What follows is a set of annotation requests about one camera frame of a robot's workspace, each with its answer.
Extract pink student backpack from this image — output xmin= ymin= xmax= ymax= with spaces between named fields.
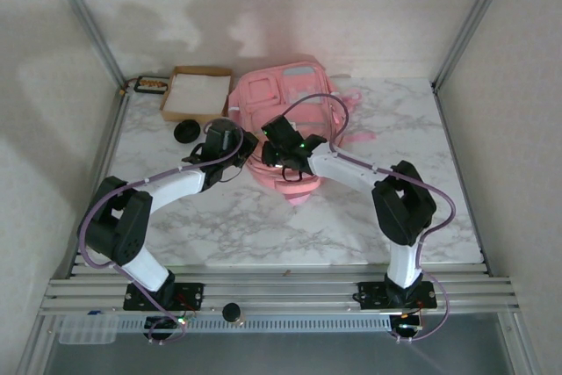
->
xmin=226 ymin=65 xmax=377 ymax=207

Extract black round lid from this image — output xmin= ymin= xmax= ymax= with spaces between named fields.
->
xmin=174 ymin=119 xmax=202 ymax=144

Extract cardboard box with white foam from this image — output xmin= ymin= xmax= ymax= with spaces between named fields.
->
xmin=160 ymin=65 xmax=234 ymax=123

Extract black board with orange connectors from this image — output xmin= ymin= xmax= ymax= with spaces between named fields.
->
xmin=117 ymin=76 xmax=170 ymax=97

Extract black round knob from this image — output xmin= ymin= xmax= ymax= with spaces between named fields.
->
xmin=221 ymin=302 xmax=245 ymax=326

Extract aluminium table side rail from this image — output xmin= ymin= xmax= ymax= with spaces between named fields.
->
xmin=65 ymin=83 xmax=133 ymax=279

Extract aluminium base frame rails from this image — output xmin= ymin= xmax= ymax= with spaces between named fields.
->
xmin=37 ymin=260 xmax=523 ymax=318

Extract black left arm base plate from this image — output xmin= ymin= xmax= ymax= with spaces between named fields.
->
xmin=122 ymin=282 xmax=205 ymax=311

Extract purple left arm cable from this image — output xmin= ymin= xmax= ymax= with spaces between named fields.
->
xmin=78 ymin=118 xmax=245 ymax=346

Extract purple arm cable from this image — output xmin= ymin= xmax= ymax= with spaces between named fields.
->
xmin=78 ymin=118 xmax=245 ymax=346
xmin=283 ymin=92 xmax=458 ymax=343

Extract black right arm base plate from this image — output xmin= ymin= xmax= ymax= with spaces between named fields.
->
xmin=357 ymin=280 xmax=438 ymax=310

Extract aluminium corner post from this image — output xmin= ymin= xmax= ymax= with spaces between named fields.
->
xmin=40 ymin=0 xmax=133 ymax=93
xmin=429 ymin=0 xmax=520 ymax=93

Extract perforated metal cable tray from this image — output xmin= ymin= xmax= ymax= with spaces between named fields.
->
xmin=116 ymin=316 xmax=393 ymax=333

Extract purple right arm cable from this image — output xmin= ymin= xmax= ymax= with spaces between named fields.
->
xmin=283 ymin=92 xmax=458 ymax=343

